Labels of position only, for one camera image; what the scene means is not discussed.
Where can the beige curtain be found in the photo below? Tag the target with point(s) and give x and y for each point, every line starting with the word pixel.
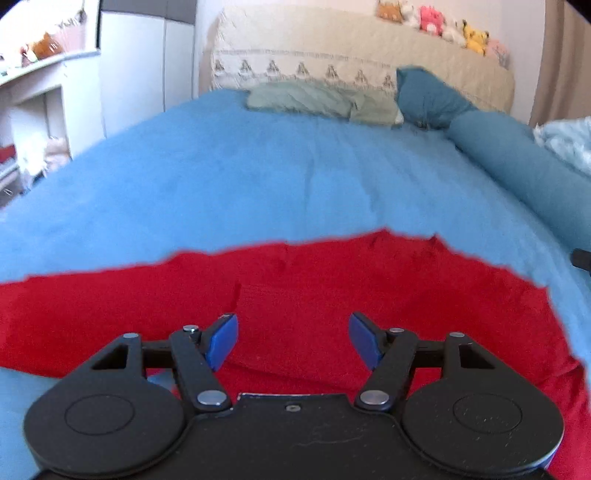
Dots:
pixel 563 89

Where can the white shelf unit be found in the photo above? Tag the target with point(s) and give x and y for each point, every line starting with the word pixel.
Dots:
pixel 51 109

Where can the beige quilted headboard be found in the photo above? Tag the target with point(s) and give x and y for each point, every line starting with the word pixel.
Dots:
pixel 262 43

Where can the blue bed sheet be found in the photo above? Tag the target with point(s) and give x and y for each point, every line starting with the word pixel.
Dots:
pixel 212 176

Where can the brown plush toy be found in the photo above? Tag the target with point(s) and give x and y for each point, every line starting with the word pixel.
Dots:
pixel 390 11

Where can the teal duvet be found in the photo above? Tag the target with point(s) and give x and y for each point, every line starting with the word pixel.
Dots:
pixel 505 148

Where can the red knit sweater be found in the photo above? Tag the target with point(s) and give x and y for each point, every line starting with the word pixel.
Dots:
pixel 293 304

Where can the yellow pikachu plush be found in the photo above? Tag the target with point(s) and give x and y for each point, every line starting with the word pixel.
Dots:
pixel 476 40

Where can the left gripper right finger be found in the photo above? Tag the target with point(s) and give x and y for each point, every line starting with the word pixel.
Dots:
pixel 389 355

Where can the pale pink plush toy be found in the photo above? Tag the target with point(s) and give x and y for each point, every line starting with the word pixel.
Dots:
pixel 498 52

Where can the white small plush toy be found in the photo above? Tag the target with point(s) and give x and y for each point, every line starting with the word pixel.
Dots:
pixel 453 32

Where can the white wardrobe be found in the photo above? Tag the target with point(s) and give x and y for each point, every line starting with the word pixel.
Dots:
pixel 146 59

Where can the green pillow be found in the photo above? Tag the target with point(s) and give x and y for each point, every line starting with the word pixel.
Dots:
pixel 366 106

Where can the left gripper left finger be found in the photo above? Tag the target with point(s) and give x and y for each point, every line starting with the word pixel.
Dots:
pixel 197 355

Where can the teal pillow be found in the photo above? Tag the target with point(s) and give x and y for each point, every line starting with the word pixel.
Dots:
pixel 428 102

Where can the brown teddy bear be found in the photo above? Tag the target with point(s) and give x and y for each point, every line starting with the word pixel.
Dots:
pixel 46 47

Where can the light blue blanket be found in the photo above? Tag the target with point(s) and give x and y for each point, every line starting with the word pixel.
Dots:
pixel 569 140

